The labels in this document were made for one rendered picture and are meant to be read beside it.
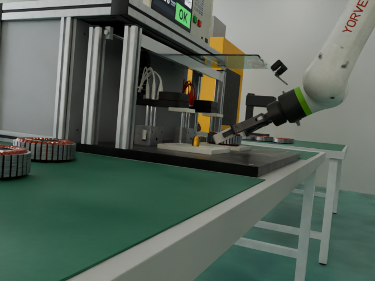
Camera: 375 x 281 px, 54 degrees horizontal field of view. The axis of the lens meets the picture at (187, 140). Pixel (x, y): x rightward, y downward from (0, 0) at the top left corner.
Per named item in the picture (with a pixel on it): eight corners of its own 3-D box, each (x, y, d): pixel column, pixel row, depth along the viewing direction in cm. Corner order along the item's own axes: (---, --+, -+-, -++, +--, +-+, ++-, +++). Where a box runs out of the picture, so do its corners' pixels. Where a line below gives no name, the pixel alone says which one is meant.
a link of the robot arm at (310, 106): (355, 100, 109) (339, 68, 111) (355, 93, 98) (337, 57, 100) (310, 120, 114) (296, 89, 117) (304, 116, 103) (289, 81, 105)
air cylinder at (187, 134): (195, 144, 129) (196, 128, 128) (186, 144, 122) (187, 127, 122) (182, 142, 131) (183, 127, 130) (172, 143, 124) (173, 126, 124)
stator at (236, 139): (244, 145, 123) (245, 134, 123) (235, 146, 113) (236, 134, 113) (213, 142, 128) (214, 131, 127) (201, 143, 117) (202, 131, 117)
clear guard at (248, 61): (288, 85, 129) (289, 68, 129) (274, 74, 107) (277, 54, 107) (202, 82, 143) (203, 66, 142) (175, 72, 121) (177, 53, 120)
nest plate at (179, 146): (230, 152, 102) (230, 148, 102) (211, 155, 88) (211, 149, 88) (181, 146, 108) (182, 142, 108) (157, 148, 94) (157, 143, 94)
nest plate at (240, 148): (251, 149, 124) (251, 146, 124) (239, 151, 110) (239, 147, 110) (210, 145, 130) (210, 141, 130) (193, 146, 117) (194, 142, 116)
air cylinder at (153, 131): (162, 145, 107) (164, 126, 106) (149, 146, 100) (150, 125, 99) (147, 143, 109) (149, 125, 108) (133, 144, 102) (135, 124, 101)
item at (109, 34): (204, 77, 143) (205, 69, 143) (107, 38, 87) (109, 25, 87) (200, 77, 144) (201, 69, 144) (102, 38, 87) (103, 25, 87)
